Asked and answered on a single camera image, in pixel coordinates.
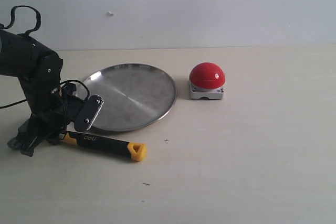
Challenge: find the red dome push button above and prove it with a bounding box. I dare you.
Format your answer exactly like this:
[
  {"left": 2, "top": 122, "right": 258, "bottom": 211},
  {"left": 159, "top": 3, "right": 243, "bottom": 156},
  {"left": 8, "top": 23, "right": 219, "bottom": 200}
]
[{"left": 188, "top": 62, "right": 226, "bottom": 100}]

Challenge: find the round steel plate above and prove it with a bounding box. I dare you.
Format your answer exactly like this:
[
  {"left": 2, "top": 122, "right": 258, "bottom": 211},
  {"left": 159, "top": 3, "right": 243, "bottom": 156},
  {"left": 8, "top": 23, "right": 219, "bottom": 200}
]
[{"left": 75, "top": 63, "right": 177, "bottom": 132}]

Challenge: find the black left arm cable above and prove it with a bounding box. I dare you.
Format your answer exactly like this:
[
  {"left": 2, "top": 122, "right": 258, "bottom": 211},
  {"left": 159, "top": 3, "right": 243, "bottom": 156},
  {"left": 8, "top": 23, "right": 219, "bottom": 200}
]
[{"left": 0, "top": 5, "right": 90, "bottom": 109}]

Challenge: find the black yellow claw hammer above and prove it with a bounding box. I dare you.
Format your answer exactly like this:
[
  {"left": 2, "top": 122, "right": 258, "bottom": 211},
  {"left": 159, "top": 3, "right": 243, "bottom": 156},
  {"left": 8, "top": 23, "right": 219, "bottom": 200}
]
[{"left": 59, "top": 131, "right": 147, "bottom": 162}]

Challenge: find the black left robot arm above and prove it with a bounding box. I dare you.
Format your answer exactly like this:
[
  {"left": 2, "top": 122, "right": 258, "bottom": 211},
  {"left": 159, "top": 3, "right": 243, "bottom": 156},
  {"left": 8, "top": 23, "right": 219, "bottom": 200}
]
[{"left": 1, "top": 30, "right": 103, "bottom": 156}]

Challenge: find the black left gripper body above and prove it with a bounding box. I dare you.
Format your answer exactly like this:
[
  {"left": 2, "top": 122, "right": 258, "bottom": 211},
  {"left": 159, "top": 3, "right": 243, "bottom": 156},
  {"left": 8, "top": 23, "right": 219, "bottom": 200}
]
[{"left": 17, "top": 81, "right": 87, "bottom": 145}]

